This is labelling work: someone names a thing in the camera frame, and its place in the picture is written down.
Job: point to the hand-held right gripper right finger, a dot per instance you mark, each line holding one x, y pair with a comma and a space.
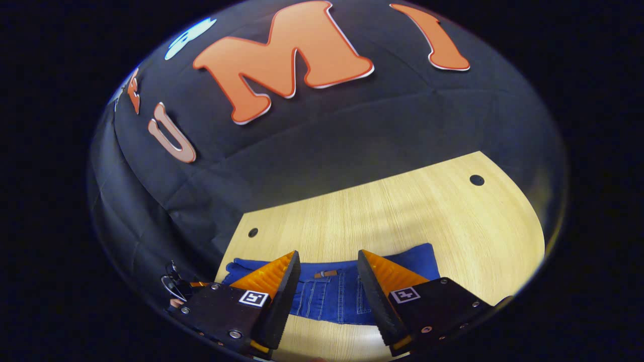
380, 306

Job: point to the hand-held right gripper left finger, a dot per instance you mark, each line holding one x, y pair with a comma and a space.
282, 306

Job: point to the blue jeans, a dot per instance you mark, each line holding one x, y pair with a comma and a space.
327, 296

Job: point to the black backdrop cloth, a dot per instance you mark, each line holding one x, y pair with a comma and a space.
352, 120

